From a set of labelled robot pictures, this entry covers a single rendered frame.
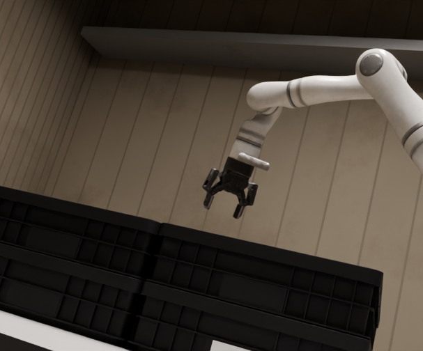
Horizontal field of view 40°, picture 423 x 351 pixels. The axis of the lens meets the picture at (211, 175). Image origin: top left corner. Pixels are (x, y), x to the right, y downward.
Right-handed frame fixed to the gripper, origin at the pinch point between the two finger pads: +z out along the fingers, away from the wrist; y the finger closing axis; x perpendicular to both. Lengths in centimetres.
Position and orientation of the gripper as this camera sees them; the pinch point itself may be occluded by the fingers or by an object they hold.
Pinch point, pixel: (221, 211)
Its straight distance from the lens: 152.1
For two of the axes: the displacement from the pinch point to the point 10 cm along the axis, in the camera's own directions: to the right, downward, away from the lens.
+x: 4.0, 2.1, -8.9
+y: -8.4, -3.0, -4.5
